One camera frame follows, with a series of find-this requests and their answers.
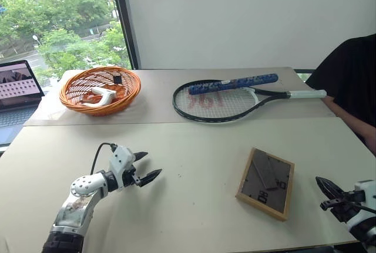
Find orange wicker basket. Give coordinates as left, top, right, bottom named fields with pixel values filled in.
left=59, top=65, right=142, bottom=117

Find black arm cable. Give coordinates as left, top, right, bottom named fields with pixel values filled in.
left=89, top=142, right=119, bottom=175
left=355, top=203, right=376, bottom=215

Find orange shiny wrapper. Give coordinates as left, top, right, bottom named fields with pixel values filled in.
left=82, top=90, right=103, bottom=103

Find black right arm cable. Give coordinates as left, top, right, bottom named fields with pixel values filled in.
left=355, top=203, right=376, bottom=215

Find black window frame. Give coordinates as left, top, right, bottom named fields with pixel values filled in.
left=108, top=0, right=142, bottom=70

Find blue patterned cylindrical tube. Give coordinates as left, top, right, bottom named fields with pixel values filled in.
left=188, top=73, right=279, bottom=96

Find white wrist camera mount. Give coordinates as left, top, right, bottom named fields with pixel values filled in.
left=354, top=180, right=376, bottom=207
left=108, top=145, right=137, bottom=192

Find person in black shirt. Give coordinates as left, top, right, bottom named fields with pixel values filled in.
left=305, top=33, right=376, bottom=157

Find black tennis racket white handle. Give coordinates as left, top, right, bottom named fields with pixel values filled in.
left=172, top=79, right=328, bottom=124

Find wooden framed square clock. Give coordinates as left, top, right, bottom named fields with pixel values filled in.
left=234, top=147, right=296, bottom=222

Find laptop computer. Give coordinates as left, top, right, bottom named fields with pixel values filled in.
left=0, top=59, right=46, bottom=146

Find white plastic bracket part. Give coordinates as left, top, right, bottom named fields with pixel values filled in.
left=82, top=86, right=119, bottom=108

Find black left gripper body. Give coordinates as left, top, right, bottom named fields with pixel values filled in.
left=122, top=164, right=145, bottom=188

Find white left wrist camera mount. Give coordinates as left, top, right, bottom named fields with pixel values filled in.
left=108, top=145, right=137, bottom=192

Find green trees outside window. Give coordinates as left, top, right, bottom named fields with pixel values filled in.
left=0, top=0, right=132, bottom=88

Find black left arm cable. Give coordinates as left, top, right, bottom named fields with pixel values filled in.
left=89, top=142, right=119, bottom=175

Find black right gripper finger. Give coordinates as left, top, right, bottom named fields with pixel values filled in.
left=315, top=177, right=340, bottom=200
left=315, top=176, right=344, bottom=198

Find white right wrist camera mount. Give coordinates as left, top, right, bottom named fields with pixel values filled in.
left=354, top=180, right=376, bottom=207

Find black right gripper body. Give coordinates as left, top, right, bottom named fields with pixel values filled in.
left=320, top=190, right=367, bottom=222

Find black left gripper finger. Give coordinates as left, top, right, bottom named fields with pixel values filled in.
left=133, top=151, right=149, bottom=165
left=139, top=168, right=163, bottom=188

